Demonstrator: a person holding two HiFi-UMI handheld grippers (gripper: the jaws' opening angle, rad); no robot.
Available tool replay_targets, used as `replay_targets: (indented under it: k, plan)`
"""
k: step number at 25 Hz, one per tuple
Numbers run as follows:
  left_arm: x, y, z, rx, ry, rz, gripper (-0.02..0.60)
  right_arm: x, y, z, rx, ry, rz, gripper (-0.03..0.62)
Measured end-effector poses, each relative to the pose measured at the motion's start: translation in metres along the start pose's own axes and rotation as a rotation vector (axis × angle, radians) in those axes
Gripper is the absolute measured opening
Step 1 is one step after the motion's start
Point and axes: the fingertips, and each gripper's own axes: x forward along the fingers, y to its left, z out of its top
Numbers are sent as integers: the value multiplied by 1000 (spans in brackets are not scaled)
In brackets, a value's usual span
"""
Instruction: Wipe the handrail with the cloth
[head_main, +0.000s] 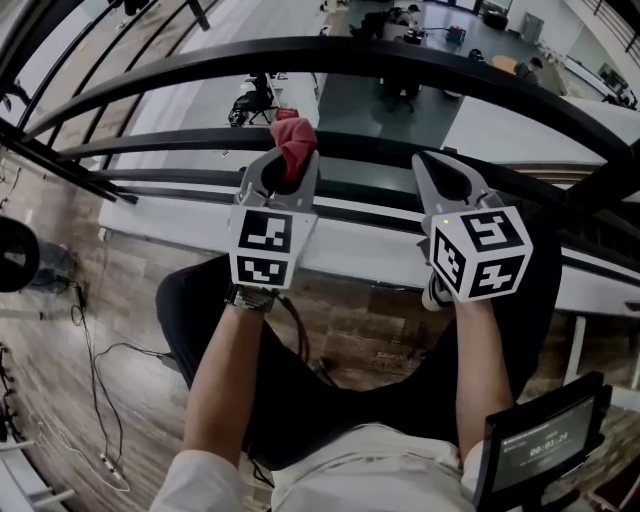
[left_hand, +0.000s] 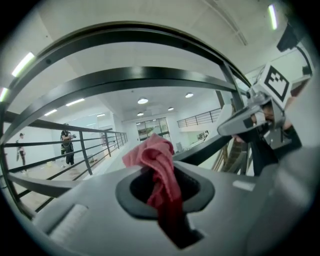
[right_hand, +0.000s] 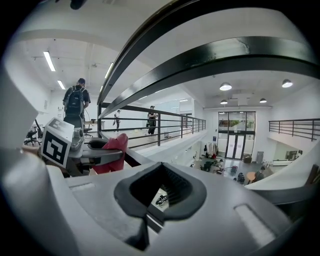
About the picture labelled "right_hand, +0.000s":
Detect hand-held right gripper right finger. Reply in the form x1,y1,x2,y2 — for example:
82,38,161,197
149,161,295,256

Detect round orange table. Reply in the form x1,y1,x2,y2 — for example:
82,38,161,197
246,171,257,186

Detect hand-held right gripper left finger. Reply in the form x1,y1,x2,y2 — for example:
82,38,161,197
46,161,166,256

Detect black white patterned bag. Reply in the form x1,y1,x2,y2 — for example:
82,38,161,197
155,194,169,206

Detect white ceiling air unit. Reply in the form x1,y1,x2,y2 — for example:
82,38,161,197
231,93,251,106

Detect black balcony railing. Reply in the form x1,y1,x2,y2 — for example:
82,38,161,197
268,118,320,142

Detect left hand-held gripper camera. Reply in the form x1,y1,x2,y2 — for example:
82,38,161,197
72,127,85,145

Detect glass double door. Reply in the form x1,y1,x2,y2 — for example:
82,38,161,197
217,111,256,160

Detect person's left forearm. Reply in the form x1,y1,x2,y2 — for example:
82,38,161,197
21,146,43,161

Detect pink cloth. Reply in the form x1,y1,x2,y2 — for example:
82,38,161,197
91,133,130,175

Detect black metal railing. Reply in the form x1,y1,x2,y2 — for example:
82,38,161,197
96,0,320,236

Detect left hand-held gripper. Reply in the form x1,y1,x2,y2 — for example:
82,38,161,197
39,117,125,177

